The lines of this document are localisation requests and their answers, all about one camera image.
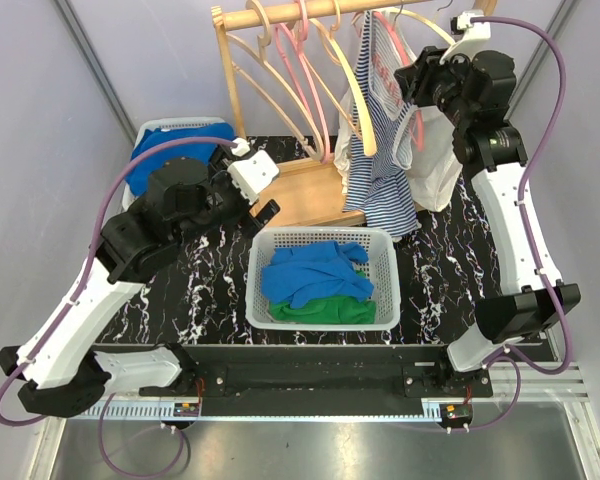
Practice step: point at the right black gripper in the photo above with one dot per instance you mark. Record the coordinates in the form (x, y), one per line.
(415, 80)

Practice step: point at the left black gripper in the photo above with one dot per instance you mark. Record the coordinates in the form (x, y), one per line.
(245, 220)

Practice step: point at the blue white striped top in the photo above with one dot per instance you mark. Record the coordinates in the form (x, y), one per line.
(378, 184)

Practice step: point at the blue tank top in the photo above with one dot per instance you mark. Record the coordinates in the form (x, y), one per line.
(299, 275)

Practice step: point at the cream wooden hanger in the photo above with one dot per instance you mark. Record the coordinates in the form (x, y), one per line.
(361, 126)

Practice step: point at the green tank top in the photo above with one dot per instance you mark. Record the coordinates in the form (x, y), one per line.
(334, 310)

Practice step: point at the beige plastic hanger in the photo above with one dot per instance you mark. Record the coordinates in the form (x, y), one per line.
(259, 56)

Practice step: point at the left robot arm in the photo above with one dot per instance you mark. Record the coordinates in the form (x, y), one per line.
(62, 373)

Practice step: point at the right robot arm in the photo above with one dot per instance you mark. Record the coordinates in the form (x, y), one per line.
(473, 93)

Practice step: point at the cream hanger under white top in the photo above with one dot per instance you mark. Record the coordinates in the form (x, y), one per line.
(431, 25)

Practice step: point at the white tank top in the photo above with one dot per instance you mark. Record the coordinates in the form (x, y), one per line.
(433, 173)

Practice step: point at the wooden clothes rack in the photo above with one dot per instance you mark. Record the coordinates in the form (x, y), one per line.
(306, 190)

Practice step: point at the white centre basket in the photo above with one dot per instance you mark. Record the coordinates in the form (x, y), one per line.
(380, 269)

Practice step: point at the white basket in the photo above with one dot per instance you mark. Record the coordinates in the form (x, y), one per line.
(166, 124)
(380, 269)

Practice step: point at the folded blue cloth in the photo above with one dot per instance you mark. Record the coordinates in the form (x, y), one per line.
(180, 145)

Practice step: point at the white rear basket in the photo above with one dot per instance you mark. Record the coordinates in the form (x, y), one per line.
(166, 124)

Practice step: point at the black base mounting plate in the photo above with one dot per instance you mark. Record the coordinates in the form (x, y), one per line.
(320, 381)

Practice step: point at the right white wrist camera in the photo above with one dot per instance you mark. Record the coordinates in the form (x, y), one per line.
(474, 36)

